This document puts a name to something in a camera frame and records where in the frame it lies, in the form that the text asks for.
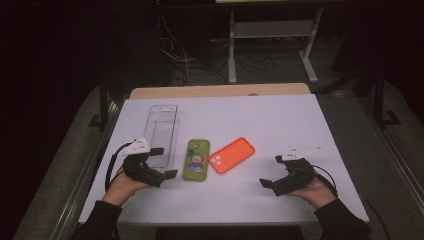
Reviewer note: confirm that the orange phone case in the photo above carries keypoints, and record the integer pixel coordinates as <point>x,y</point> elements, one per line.
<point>231,155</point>

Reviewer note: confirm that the white metal desk frame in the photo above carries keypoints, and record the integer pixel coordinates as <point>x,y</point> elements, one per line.
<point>231,50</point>

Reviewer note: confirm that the black metal stand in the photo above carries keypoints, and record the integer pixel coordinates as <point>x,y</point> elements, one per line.
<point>103,100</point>
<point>379,96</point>

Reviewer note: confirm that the green phone case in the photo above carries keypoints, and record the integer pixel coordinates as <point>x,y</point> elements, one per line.
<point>196,160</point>

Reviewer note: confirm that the person's right hand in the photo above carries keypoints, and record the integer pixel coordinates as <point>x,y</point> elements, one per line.
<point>316,193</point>

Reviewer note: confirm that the wooden table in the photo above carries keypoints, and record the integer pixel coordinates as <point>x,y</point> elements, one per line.
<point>216,90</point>

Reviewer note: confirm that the white table mat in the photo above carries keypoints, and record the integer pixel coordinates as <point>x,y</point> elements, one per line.
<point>233,113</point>

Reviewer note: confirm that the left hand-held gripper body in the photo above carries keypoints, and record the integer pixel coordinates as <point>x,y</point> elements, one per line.
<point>140,170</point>

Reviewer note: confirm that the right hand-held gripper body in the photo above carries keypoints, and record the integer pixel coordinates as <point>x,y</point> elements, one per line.
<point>295,176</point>

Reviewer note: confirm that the clear plastic rack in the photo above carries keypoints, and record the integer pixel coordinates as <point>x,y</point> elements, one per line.
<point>161,133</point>

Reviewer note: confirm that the person's left hand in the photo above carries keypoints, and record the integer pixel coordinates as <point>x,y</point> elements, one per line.
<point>121,188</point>

